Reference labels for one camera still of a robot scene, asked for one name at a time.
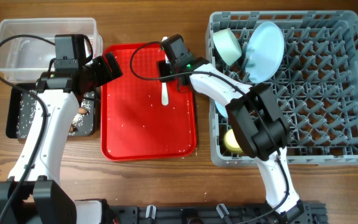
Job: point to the red plastic tray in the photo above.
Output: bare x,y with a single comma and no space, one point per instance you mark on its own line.
135,125

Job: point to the yellow plastic cup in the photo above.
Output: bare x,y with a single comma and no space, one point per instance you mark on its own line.
230,142

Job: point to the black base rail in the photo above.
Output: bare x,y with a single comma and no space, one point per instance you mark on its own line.
303,212

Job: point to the brown carrot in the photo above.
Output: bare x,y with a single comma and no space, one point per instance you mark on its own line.
83,111

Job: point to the white plastic spoon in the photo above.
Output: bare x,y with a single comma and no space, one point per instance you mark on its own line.
164,95

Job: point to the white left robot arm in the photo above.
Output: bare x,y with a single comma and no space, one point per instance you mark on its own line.
32,192

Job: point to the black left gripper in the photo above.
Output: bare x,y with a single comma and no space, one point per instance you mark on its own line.
106,74

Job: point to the light blue plate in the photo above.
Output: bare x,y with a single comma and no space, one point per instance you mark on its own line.
264,52

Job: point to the grey dishwasher rack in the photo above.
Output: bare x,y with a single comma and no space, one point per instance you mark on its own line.
316,84

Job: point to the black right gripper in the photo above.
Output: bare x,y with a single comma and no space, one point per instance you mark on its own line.
163,76

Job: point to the black waste bin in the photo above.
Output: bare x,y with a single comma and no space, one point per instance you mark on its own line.
14,109

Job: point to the clear plastic bin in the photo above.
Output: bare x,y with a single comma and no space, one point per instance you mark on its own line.
22,60

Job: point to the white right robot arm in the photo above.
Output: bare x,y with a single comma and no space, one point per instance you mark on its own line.
257,122

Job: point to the small light blue bowl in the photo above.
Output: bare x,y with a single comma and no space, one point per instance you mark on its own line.
221,109

